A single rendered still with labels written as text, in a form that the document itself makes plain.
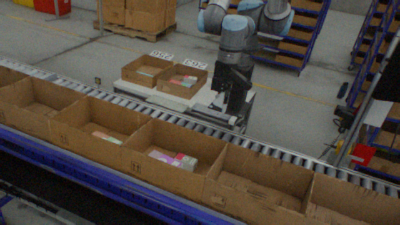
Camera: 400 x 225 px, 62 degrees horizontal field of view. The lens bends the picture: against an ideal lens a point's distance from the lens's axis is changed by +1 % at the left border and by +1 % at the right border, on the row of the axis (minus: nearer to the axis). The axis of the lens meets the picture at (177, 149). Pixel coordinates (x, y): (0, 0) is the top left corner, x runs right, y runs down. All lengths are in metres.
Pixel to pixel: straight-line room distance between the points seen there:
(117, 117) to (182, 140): 0.38
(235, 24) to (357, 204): 0.89
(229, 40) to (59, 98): 1.06
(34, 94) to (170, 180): 1.07
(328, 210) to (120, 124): 1.08
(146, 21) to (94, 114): 4.26
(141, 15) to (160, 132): 4.48
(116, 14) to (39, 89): 4.37
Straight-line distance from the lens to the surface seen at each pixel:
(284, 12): 2.14
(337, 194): 1.56
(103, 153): 1.51
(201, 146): 1.59
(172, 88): 2.50
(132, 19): 6.10
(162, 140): 1.67
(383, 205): 1.59
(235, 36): 1.31
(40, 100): 2.10
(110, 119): 1.80
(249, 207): 1.31
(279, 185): 1.58
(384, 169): 2.71
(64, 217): 2.20
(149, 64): 2.98
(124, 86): 2.61
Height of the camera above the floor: 1.88
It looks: 36 degrees down
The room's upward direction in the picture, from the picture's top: 7 degrees clockwise
